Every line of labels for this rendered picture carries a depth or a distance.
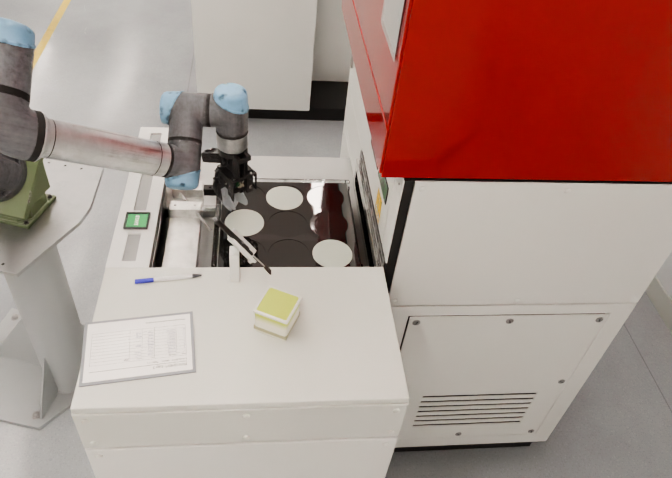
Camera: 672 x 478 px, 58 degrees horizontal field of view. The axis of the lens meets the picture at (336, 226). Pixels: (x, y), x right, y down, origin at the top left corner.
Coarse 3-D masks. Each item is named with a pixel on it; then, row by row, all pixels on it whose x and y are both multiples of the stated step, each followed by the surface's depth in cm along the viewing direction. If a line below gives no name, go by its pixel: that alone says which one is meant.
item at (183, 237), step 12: (168, 228) 156; (180, 228) 156; (192, 228) 156; (168, 240) 152; (180, 240) 153; (192, 240) 153; (168, 252) 149; (180, 252) 150; (192, 252) 150; (168, 264) 147; (180, 264) 147; (192, 264) 147
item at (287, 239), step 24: (264, 192) 166; (312, 192) 168; (336, 192) 169; (264, 216) 159; (288, 216) 160; (312, 216) 161; (336, 216) 162; (264, 240) 153; (288, 240) 154; (312, 240) 154; (240, 264) 146; (288, 264) 148; (312, 264) 148
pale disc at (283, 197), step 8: (272, 192) 167; (280, 192) 167; (288, 192) 167; (296, 192) 168; (272, 200) 164; (280, 200) 164; (288, 200) 165; (296, 200) 165; (280, 208) 162; (288, 208) 162
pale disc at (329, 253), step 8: (328, 240) 155; (336, 240) 155; (320, 248) 153; (328, 248) 153; (336, 248) 153; (344, 248) 153; (320, 256) 150; (328, 256) 151; (336, 256) 151; (344, 256) 151; (320, 264) 148; (328, 264) 149; (336, 264) 149; (344, 264) 149
